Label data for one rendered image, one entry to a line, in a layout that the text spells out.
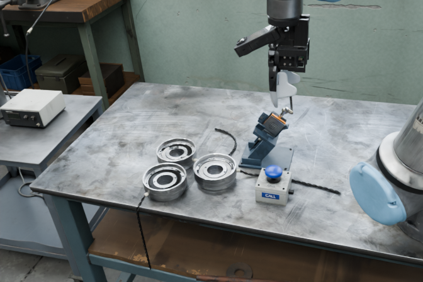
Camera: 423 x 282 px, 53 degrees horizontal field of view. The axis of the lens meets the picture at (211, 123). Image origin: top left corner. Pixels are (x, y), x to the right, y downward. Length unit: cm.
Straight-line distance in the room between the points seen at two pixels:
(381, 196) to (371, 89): 194
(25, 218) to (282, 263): 123
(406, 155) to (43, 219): 161
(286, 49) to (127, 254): 72
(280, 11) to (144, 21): 201
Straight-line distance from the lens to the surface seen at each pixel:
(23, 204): 214
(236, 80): 277
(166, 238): 129
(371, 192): 77
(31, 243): 190
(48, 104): 168
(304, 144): 118
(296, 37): 93
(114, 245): 131
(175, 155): 115
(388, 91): 268
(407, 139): 71
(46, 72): 290
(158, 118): 134
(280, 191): 96
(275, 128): 105
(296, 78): 103
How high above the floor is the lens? 148
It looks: 32 degrees down
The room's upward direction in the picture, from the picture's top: 6 degrees counter-clockwise
